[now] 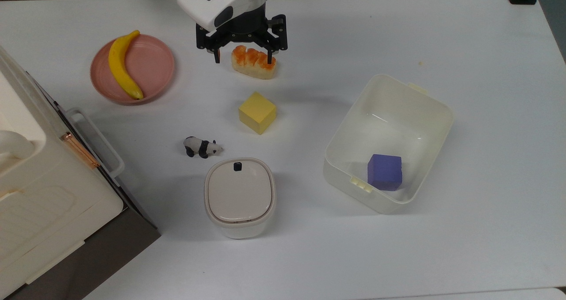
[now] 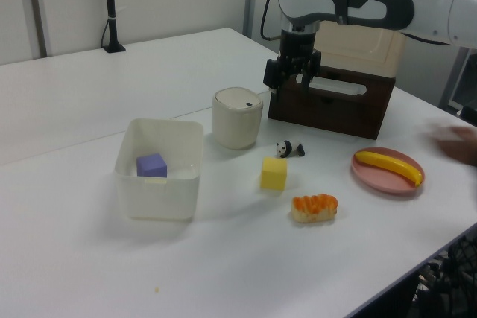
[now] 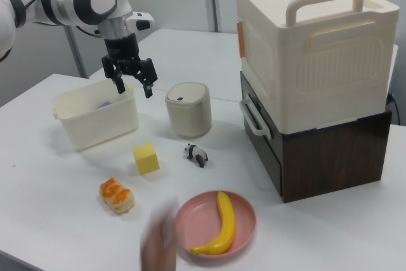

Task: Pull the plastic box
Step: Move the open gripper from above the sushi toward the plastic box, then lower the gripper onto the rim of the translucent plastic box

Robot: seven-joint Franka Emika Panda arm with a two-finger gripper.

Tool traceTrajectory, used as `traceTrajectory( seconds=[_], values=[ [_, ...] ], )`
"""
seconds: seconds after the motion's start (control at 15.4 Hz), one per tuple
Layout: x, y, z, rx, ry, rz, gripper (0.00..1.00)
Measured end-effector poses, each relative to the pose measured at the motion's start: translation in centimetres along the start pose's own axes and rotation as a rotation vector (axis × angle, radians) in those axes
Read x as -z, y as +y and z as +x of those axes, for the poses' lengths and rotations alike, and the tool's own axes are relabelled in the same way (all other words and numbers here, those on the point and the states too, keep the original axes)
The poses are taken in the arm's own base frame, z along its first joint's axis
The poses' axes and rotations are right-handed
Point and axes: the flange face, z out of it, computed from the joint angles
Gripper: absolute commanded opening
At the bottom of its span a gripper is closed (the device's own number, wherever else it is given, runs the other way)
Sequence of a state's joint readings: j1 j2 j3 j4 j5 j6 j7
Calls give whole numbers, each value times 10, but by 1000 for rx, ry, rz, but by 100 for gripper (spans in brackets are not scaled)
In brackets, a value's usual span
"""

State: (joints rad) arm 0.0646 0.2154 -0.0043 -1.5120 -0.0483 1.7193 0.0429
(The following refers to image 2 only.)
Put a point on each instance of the blurred person hand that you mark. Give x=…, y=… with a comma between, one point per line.
x=452, y=143

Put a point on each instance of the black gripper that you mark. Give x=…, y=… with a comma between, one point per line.
x=294, y=58

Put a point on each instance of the toy panda figure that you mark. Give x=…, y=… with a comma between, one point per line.
x=290, y=148

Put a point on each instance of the cream round lidded bin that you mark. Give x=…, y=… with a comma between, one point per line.
x=237, y=117

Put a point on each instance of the purple cube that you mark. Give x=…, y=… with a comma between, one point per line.
x=151, y=165

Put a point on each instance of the cream plastic storage container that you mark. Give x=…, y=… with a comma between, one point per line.
x=357, y=44

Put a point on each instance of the toy bread with orange topping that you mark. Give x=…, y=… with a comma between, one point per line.
x=315, y=208

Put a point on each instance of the black pole with base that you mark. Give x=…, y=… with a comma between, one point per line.
x=111, y=5

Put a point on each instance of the dark brown wooden box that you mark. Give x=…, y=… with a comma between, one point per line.
x=335, y=107

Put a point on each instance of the translucent white plastic box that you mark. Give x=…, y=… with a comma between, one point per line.
x=160, y=169

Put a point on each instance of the pink plate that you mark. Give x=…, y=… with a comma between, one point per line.
x=384, y=178

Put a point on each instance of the yellow toy banana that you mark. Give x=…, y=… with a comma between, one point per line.
x=391, y=163

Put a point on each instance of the yellow cube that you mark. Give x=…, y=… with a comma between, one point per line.
x=274, y=173

